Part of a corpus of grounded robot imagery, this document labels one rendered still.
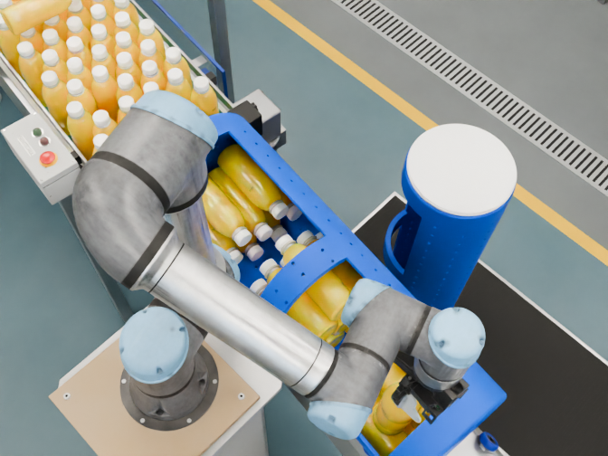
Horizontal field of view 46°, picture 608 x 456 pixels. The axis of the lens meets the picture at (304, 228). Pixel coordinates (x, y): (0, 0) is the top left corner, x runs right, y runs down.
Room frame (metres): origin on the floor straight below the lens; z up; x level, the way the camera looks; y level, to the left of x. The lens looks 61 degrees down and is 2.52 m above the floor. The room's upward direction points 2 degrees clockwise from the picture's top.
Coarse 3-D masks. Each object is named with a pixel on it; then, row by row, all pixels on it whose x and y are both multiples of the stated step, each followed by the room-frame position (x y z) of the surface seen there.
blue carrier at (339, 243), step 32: (224, 128) 0.96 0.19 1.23; (256, 160) 0.88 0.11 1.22; (288, 192) 0.80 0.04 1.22; (288, 224) 0.85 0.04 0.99; (320, 224) 0.73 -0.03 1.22; (320, 256) 0.65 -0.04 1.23; (352, 256) 0.66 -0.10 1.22; (288, 288) 0.59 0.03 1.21; (480, 384) 0.40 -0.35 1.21; (448, 416) 0.33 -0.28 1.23; (480, 416) 0.34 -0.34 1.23; (416, 448) 0.28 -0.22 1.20; (448, 448) 0.28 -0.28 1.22
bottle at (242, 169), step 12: (228, 156) 0.94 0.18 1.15; (240, 156) 0.94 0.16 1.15; (228, 168) 0.92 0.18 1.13; (240, 168) 0.91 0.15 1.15; (252, 168) 0.91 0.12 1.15; (240, 180) 0.88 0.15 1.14; (252, 180) 0.88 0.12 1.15; (264, 180) 0.88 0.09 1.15; (252, 192) 0.85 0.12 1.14; (264, 192) 0.85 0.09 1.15; (276, 192) 0.85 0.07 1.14; (264, 204) 0.82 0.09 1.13; (276, 204) 0.82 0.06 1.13
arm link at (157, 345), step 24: (144, 312) 0.45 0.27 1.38; (168, 312) 0.45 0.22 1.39; (120, 336) 0.41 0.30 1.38; (144, 336) 0.41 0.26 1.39; (168, 336) 0.41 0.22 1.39; (192, 336) 0.42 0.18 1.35; (144, 360) 0.37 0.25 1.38; (168, 360) 0.37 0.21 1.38; (192, 360) 0.40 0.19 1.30; (144, 384) 0.34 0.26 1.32; (168, 384) 0.35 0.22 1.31
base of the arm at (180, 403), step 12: (204, 372) 0.41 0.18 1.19; (132, 384) 0.37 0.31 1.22; (192, 384) 0.37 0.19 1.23; (204, 384) 0.39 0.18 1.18; (132, 396) 0.36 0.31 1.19; (144, 396) 0.35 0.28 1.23; (156, 396) 0.34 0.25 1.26; (168, 396) 0.34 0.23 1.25; (180, 396) 0.35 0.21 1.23; (192, 396) 0.36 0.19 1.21; (144, 408) 0.33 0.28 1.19; (156, 408) 0.34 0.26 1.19; (168, 408) 0.33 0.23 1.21; (180, 408) 0.34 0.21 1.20; (192, 408) 0.34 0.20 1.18; (168, 420) 0.32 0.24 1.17
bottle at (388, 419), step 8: (392, 384) 0.39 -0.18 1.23; (384, 392) 0.38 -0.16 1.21; (392, 392) 0.37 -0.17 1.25; (384, 400) 0.36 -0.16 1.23; (392, 400) 0.35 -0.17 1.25; (416, 400) 0.35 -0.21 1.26; (376, 408) 0.37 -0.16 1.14; (384, 408) 0.35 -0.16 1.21; (392, 408) 0.34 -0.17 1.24; (400, 408) 0.34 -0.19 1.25; (416, 408) 0.34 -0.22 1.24; (376, 416) 0.35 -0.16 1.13; (384, 416) 0.34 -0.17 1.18; (392, 416) 0.33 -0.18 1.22; (400, 416) 0.33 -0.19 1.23; (408, 416) 0.33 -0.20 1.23; (376, 424) 0.35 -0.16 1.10; (384, 424) 0.34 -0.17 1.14; (392, 424) 0.33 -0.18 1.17; (400, 424) 0.33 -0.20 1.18; (384, 432) 0.33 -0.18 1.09; (392, 432) 0.33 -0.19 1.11; (400, 432) 0.34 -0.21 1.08
